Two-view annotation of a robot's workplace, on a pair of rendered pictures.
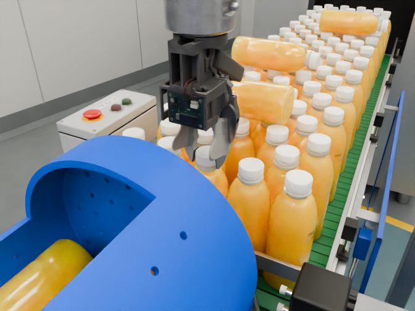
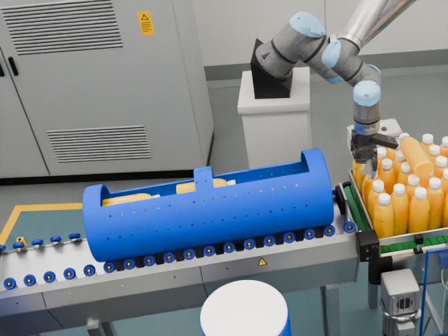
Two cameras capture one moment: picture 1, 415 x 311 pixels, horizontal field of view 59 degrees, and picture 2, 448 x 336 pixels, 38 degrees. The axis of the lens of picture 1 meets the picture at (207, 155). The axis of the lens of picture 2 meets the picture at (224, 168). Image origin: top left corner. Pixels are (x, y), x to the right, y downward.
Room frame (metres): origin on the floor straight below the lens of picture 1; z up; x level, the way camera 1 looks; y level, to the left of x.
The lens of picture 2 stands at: (-0.79, -1.38, 2.64)
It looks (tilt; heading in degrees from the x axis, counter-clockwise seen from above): 38 degrees down; 63
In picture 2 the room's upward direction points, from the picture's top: 10 degrees counter-clockwise
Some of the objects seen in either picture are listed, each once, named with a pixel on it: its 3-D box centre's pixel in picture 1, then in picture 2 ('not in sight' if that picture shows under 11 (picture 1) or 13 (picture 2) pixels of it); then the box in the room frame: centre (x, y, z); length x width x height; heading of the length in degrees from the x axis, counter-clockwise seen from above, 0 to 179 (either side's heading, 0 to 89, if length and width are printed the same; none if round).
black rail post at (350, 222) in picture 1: (347, 238); (418, 243); (0.49, -0.25, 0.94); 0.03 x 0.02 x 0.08; 153
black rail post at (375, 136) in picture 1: (377, 126); not in sight; (0.93, -0.48, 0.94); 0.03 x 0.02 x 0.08; 153
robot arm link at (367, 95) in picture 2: not in sight; (367, 102); (0.49, 0.01, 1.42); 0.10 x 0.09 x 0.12; 45
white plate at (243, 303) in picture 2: not in sight; (243, 313); (-0.21, -0.18, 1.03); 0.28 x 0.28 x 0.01
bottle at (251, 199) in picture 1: (247, 220); (378, 207); (0.47, -0.07, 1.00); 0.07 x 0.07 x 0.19
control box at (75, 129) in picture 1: (112, 128); (374, 138); (0.70, 0.21, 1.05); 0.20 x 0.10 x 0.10; 153
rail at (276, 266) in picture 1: (204, 239); (362, 205); (0.46, 0.01, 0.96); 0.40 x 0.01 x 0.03; 63
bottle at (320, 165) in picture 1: (309, 191); (419, 215); (0.55, -0.19, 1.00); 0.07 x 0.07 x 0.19
